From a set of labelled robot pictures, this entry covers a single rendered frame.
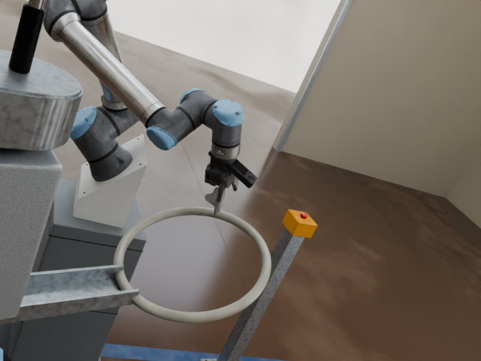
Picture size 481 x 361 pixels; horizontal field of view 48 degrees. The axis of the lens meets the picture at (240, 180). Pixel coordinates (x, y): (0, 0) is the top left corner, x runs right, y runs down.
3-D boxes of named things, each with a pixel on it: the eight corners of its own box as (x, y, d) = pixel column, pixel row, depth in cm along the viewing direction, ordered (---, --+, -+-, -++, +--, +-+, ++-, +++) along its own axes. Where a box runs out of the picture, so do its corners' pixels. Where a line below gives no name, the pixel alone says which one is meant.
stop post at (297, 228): (242, 387, 304) (328, 230, 263) (211, 387, 293) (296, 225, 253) (230, 359, 319) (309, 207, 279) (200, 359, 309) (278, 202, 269)
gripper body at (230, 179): (215, 172, 183) (216, 142, 176) (237, 180, 180) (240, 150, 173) (204, 184, 177) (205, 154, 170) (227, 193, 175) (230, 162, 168)
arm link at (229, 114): (227, 94, 167) (250, 107, 161) (225, 128, 174) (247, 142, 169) (205, 103, 161) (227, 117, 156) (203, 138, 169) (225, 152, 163)
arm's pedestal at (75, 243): (2, 305, 285) (43, 168, 253) (96, 316, 306) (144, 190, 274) (-8, 381, 243) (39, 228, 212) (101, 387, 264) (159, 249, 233)
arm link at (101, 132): (79, 157, 234) (56, 124, 225) (111, 134, 240) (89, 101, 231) (93, 163, 222) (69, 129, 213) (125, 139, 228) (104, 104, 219)
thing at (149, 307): (158, 353, 143) (157, 346, 141) (89, 241, 174) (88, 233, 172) (302, 284, 166) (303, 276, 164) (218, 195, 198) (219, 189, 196)
